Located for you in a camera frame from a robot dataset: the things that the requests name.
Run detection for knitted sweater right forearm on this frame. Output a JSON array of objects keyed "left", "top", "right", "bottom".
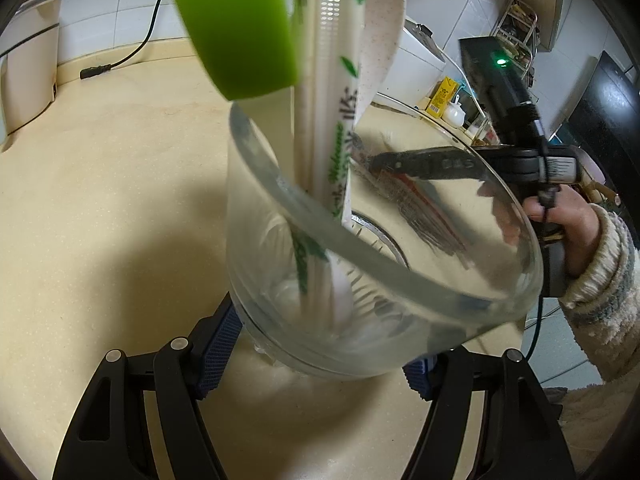
[{"left": 556, "top": 204, "right": 640, "bottom": 476}]

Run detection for speckled beige large spoon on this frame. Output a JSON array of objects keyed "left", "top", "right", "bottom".
[{"left": 328, "top": 0, "right": 407, "bottom": 331}]

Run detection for black power cable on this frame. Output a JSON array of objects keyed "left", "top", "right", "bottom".
[{"left": 79, "top": 0, "right": 177, "bottom": 82}]

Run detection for yellow box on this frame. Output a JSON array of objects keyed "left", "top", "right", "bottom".
[{"left": 425, "top": 76, "right": 459, "bottom": 118}]

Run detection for wooden handled fork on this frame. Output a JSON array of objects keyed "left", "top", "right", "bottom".
[{"left": 350, "top": 133, "right": 473, "bottom": 270}]

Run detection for clear glass tumbler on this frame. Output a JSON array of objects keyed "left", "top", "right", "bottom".
[{"left": 227, "top": 94, "right": 544, "bottom": 380}]

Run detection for metal wire rack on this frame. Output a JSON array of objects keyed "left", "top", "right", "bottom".
[{"left": 491, "top": 0, "right": 539, "bottom": 88}]

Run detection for glass spice jar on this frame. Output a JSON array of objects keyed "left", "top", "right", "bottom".
[{"left": 466, "top": 115, "right": 499, "bottom": 146}]

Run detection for right hand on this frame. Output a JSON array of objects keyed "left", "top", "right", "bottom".
[{"left": 522, "top": 185, "right": 601, "bottom": 278}]

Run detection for small white teapot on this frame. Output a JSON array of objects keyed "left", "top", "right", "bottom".
[{"left": 442, "top": 96, "right": 465, "bottom": 128}]

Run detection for beige electric cooker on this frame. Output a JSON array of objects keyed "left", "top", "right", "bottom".
[{"left": 1, "top": 0, "right": 62, "bottom": 141}]

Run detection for disposable chopsticks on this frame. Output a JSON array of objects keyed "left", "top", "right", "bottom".
[{"left": 292, "top": 0, "right": 369, "bottom": 331}]

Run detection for white rice cooker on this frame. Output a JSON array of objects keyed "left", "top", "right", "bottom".
[{"left": 378, "top": 18, "right": 446, "bottom": 106}]

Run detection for red handled utensil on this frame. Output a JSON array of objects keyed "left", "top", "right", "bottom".
[{"left": 373, "top": 171, "right": 471, "bottom": 255}]

